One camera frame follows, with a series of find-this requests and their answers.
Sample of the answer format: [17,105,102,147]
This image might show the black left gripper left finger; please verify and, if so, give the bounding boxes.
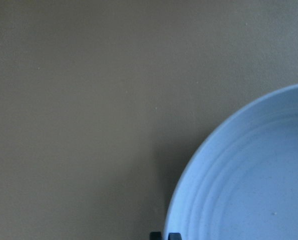
[150,231,162,240]

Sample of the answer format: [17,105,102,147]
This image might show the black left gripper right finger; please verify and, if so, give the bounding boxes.
[168,232,182,240]

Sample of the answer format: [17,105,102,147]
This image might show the blue round plate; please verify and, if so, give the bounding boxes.
[163,84,298,240]

